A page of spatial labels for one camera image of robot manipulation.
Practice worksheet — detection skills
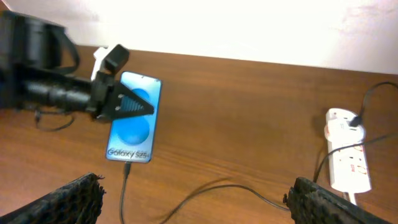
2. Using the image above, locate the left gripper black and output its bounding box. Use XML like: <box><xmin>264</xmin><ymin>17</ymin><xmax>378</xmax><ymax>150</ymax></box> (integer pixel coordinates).
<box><xmin>86</xmin><ymin>72</ymin><xmax>154</xmax><ymax>123</ymax></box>

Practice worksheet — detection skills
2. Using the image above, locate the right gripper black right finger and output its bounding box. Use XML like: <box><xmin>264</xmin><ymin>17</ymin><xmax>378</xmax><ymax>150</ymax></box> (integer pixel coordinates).
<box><xmin>283</xmin><ymin>177</ymin><xmax>389</xmax><ymax>224</ymax></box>

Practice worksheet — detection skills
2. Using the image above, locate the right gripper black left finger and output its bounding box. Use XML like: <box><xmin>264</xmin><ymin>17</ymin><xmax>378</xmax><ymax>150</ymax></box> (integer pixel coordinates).
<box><xmin>1</xmin><ymin>172</ymin><xmax>106</xmax><ymax>224</ymax></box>

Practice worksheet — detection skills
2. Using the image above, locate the blue smartphone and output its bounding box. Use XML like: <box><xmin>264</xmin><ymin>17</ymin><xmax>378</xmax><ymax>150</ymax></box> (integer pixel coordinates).
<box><xmin>105</xmin><ymin>72</ymin><xmax>162</xmax><ymax>163</ymax></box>

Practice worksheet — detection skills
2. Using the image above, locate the black charger cable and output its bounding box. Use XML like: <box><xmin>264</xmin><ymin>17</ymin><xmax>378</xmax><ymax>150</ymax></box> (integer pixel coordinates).
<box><xmin>119</xmin><ymin>81</ymin><xmax>398</xmax><ymax>224</ymax></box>

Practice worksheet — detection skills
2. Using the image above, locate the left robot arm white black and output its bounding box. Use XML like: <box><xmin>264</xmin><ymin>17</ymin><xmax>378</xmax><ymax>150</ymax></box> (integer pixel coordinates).
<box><xmin>1</xmin><ymin>11</ymin><xmax>155</xmax><ymax>130</ymax></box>

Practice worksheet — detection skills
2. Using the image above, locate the white charger adapter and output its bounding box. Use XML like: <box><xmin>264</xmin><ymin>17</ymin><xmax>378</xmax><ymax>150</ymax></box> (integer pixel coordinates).
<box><xmin>324</xmin><ymin>119</ymin><xmax>366</xmax><ymax>143</ymax></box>

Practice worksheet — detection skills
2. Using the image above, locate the white power strip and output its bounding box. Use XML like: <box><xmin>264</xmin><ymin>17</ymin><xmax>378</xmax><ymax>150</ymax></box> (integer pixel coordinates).
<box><xmin>326</xmin><ymin>108</ymin><xmax>371</xmax><ymax>194</ymax></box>

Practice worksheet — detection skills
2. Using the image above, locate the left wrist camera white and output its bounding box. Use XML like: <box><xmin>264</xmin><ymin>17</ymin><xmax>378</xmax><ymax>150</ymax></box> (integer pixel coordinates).
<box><xmin>90</xmin><ymin>44</ymin><xmax>129</xmax><ymax>81</ymax></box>

